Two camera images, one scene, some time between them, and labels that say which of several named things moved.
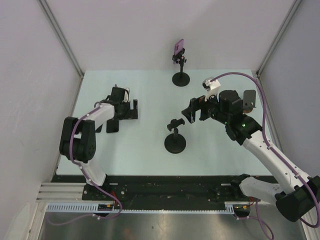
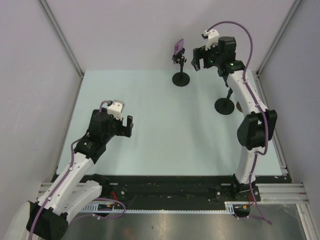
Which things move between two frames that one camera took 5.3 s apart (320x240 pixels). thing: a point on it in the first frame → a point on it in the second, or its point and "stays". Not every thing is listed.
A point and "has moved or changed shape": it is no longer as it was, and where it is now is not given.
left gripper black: x=131 y=114 → x=123 y=130
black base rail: x=136 y=189 stays
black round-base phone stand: x=175 y=143 has moved or changed shape
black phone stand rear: x=181 y=79 stays
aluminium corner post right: x=278 y=36 stays
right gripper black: x=196 y=104 → x=201 y=53
